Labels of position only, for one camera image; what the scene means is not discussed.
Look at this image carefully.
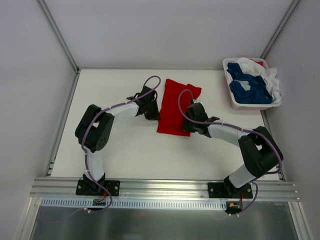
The aluminium mounting rail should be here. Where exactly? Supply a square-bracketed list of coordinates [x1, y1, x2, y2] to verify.
[29, 177, 301, 202]

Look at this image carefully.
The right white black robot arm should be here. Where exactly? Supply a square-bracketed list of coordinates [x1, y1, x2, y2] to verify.
[183, 100, 284, 198]

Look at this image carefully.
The white laundry basket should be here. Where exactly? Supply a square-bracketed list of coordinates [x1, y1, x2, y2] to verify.
[222, 57, 282, 111]

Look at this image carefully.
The white t shirt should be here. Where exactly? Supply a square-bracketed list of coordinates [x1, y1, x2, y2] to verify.
[235, 57, 283, 105]

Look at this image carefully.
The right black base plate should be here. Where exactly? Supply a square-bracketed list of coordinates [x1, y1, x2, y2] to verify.
[207, 182, 253, 199]

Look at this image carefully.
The red t shirt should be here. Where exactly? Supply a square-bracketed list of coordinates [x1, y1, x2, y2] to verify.
[157, 78, 202, 137]

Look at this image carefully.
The blue t shirt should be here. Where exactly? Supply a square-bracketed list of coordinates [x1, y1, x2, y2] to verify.
[226, 62, 273, 105]

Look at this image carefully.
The white slotted cable duct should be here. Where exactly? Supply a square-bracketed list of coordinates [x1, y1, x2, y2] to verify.
[40, 197, 227, 211]

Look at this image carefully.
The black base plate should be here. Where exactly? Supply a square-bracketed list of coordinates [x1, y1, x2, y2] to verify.
[75, 178, 121, 197]
[207, 182, 253, 199]

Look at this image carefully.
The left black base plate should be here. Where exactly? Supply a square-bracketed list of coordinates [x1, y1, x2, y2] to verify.
[75, 178, 121, 197]

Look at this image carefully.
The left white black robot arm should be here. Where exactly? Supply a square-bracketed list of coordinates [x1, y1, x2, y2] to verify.
[75, 86, 160, 195]

